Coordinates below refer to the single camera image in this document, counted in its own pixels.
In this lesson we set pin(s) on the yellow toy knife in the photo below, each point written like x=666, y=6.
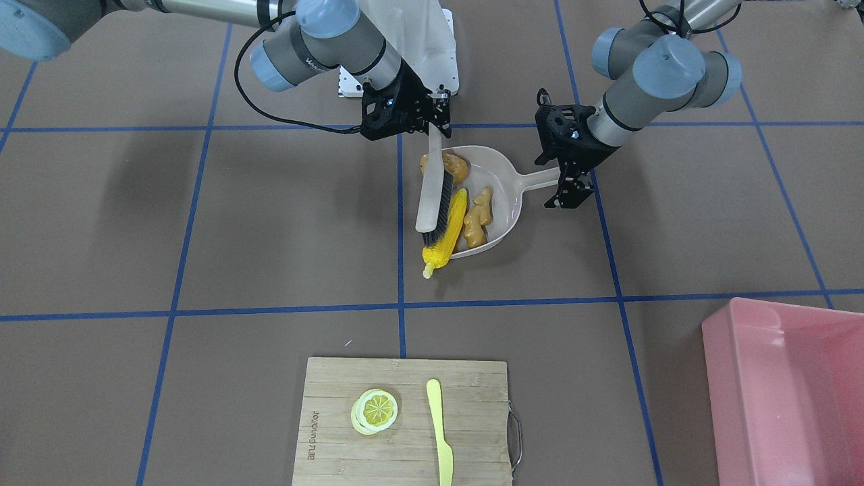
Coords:
x=444, y=452

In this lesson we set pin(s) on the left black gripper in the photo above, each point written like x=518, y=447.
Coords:
x=578, y=156

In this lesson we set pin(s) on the beige plastic dustpan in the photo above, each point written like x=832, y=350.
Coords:
x=490, y=168

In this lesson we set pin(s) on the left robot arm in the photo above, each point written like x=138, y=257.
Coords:
x=654, y=68

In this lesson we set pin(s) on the bamboo cutting board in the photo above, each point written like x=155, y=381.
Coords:
x=475, y=414

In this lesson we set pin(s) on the pink plastic bin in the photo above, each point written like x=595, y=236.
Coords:
x=786, y=393

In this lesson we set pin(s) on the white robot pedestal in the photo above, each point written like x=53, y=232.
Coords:
x=421, y=31

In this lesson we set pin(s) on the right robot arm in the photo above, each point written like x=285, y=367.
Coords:
x=288, y=43

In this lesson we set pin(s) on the tan toy ginger root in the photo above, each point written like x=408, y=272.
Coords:
x=477, y=218

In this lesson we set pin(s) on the yellow toy corn cob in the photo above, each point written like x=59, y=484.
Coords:
x=439, y=253

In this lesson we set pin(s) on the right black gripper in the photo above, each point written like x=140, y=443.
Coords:
x=416, y=101

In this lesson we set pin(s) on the yellow toy lemon slice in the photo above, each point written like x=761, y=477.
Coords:
x=376, y=410

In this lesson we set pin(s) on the brown toy potato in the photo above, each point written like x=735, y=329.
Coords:
x=457, y=167

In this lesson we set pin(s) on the beige hand brush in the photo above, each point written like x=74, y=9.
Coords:
x=436, y=193

